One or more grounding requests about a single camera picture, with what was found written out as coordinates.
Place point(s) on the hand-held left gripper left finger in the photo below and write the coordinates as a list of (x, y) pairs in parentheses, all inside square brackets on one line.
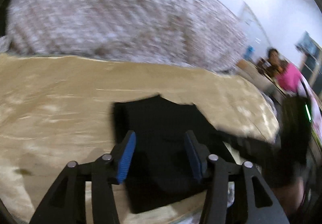
[(125, 158)]

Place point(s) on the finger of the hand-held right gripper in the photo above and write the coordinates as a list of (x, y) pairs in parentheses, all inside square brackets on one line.
[(254, 148)]

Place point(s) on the beige satin blanket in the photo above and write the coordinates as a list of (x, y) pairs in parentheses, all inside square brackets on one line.
[(63, 100)]

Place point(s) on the low grey table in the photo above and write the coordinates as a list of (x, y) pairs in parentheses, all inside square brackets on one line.
[(261, 80)]

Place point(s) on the blue bottle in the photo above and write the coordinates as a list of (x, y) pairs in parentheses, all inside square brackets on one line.
[(249, 52)]

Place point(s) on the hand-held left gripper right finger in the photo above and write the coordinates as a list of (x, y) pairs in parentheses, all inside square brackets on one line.
[(193, 156)]

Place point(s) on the quilted floral bedspread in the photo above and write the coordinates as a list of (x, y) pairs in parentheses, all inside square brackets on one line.
[(100, 12)]

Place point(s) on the dark framed cabinet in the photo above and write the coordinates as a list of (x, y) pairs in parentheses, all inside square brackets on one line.
[(310, 55)]

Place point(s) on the person's right forearm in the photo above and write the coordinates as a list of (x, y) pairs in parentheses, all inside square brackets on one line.
[(289, 197)]

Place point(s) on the black pants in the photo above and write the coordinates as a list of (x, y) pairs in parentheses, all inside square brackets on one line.
[(161, 123)]

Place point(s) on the white wall board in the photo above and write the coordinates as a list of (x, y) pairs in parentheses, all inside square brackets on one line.
[(252, 25)]

